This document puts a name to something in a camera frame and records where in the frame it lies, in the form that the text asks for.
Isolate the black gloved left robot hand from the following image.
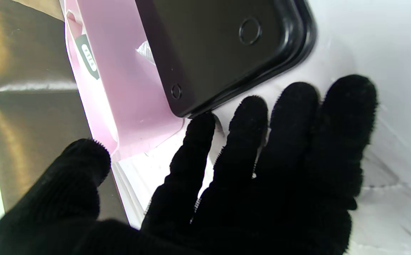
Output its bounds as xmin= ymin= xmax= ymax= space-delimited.
xmin=0 ymin=74 xmax=378 ymax=255

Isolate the black tissue box base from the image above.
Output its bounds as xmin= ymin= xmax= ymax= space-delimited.
xmin=135 ymin=0 xmax=318 ymax=118

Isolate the pink tissue box cover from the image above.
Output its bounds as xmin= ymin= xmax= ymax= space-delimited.
xmin=63 ymin=0 xmax=185 ymax=162

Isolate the clear tissue pack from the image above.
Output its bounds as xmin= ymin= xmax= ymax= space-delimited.
xmin=74 ymin=34 xmax=102 ymax=81

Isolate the brown leather sofa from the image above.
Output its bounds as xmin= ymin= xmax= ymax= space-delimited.
xmin=0 ymin=0 xmax=129 ymax=223

